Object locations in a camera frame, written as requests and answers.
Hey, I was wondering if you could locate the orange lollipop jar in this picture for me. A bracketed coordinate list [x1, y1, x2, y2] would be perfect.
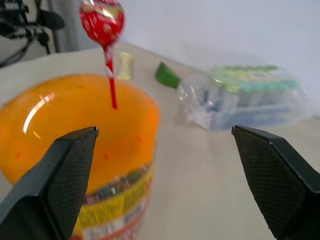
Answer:
[0, 73, 161, 240]

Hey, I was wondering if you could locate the black equipment with cables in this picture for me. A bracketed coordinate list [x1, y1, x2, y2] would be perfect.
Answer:
[0, 0, 67, 68]

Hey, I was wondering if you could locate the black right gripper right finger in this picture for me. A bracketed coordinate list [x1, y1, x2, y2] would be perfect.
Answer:
[231, 124, 320, 240]

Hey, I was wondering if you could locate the green lime wedge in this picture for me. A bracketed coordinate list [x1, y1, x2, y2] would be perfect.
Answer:
[154, 61, 182, 89]

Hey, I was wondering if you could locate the pale yellow wrapped candy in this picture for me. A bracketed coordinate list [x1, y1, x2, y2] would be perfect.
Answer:
[116, 51, 135, 81]

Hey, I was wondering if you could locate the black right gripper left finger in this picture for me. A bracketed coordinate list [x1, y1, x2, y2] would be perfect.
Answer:
[0, 126, 100, 240]

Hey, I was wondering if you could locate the red wrapped lollipop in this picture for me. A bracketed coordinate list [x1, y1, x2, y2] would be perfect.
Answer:
[78, 0, 125, 110]

